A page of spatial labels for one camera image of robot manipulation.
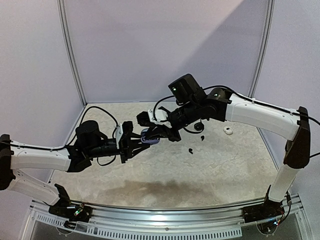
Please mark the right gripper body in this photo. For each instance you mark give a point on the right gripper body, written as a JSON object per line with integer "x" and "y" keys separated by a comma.
{"x": 172, "y": 133}

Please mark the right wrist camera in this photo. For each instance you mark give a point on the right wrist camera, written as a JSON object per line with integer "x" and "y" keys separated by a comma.
{"x": 153, "y": 117}

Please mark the black charging case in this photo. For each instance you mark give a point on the black charging case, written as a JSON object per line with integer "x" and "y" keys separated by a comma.
{"x": 199, "y": 126}

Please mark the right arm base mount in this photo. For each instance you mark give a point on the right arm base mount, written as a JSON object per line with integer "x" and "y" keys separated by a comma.
{"x": 267, "y": 210}

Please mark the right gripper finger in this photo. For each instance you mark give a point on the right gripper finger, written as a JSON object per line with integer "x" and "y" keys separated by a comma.
{"x": 162, "y": 134}
{"x": 151, "y": 132}

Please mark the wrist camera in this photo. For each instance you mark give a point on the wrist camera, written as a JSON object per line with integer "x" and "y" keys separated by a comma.
{"x": 153, "y": 117}
{"x": 120, "y": 131}

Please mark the white earbud charging case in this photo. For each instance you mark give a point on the white earbud charging case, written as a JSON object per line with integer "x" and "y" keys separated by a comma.
{"x": 227, "y": 130}

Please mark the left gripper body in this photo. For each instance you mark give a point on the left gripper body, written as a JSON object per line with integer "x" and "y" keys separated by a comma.
{"x": 123, "y": 148}

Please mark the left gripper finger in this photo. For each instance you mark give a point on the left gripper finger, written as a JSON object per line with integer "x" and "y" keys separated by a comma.
{"x": 134, "y": 137}
{"x": 138, "y": 150}

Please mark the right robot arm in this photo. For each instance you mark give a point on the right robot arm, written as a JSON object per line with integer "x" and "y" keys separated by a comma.
{"x": 224, "y": 104}

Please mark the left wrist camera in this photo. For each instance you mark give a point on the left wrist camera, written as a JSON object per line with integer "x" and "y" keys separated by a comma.
{"x": 120, "y": 131}

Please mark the right frame post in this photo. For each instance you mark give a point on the right frame post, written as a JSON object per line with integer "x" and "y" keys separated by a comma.
{"x": 263, "y": 46}

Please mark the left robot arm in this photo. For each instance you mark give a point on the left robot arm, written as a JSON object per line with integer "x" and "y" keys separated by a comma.
{"x": 90, "y": 143}

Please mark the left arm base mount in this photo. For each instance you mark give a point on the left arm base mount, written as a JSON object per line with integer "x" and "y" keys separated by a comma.
{"x": 66, "y": 209}

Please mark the purple round charging case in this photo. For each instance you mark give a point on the purple round charging case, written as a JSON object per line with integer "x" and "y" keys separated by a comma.
{"x": 152, "y": 141}

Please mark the left frame post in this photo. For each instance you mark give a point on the left frame post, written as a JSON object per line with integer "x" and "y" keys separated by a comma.
{"x": 61, "y": 5}

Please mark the aluminium front rail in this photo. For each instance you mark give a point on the aluminium front rail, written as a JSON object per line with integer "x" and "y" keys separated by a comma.
{"x": 225, "y": 222}

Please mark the frame post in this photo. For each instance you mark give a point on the frame post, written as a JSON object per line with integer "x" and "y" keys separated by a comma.
{"x": 263, "y": 46}
{"x": 61, "y": 5}

